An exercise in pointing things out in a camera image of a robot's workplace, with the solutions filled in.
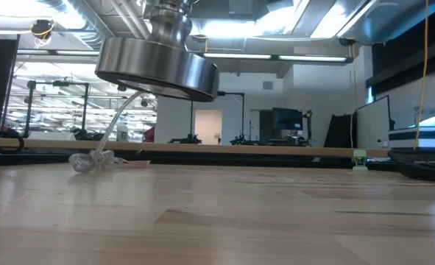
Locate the yellow cable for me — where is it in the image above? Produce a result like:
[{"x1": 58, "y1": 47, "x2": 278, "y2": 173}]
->
[{"x1": 413, "y1": 0, "x2": 431, "y2": 150}]

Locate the black ceiling camera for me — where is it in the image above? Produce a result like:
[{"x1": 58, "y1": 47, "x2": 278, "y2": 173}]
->
[{"x1": 30, "y1": 18, "x2": 56, "y2": 49}]

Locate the silver metal lamp base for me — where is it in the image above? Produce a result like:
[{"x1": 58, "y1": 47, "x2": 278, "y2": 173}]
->
[{"x1": 94, "y1": 0, "x2": 220, "y2": 103}]

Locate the clear lamp power cord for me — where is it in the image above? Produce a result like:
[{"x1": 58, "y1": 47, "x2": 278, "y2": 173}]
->
[{"x1": 68, "y1": 91, "x2": 145, "y2": 174}]

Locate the dark red object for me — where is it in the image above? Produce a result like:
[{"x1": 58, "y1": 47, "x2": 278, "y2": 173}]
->
[{"x1": 142, "y1": 127, "x2": 156, "y2": 144}]

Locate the black monitor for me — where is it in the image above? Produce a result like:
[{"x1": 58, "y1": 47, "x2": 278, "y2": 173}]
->
[{"x1": 272, "y1": 107, "x2": 304, "y2": 131}]

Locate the thick black looped cable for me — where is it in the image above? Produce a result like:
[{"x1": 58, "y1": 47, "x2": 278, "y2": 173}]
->
[{"x1": 0, "y1": 130, "x2": 26, "y2": 155}]

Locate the white box with black stripe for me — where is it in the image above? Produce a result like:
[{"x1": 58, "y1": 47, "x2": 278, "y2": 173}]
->
[{"x1": 388, "y1": 126, "x2": 435, "y2": 150}]

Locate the white desk outlet tray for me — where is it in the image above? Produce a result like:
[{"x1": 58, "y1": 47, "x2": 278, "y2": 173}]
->
[{"x1": 27, "y1": 131, "x2": 77, "y2": 142}]

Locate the long ceiling strip light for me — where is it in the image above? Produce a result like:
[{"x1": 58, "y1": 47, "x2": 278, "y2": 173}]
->
[{"x1": 16, "y1": 49, "x2": 350, "y2": 63}]

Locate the black draped cloth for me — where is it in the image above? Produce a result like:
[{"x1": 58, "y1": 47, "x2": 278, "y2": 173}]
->
[{"x1": 323, "y1": 113, "x2": 358, "y2": 149}]

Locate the beige wooden desk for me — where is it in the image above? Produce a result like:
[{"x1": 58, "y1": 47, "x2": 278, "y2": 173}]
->
[{"x1": 0, "y1": 136, "x2": 391, "y2": 158}]

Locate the pink paper tag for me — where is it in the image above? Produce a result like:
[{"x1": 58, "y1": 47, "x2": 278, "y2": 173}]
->
[{"x1": 122, "y1": 159, "x2": 152, "y2": 169}]

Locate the black gantry frame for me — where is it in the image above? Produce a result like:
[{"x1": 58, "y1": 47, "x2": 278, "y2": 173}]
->
[
  {"x1": 190, "y1": 91, "x2": 246, "y2": 145},
  {"x1": 24, "y1": 79, "x2": 91, "y2": 139}
]

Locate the white board panel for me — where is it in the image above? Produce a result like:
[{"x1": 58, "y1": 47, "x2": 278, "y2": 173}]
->
[{"x1": 356, "y1": 95, "x2": 392, "y2": 150}]

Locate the mint green marker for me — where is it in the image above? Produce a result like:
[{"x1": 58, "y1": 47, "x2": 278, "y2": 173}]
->
[{"x1": 352, "y1": 149, "x2": 369, "y2": 172}]

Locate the pale beige door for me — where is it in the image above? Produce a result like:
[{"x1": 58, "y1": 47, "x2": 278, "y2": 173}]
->
[{"x1": 194, "y1": 109, "x2": 224, "y2": 146}]

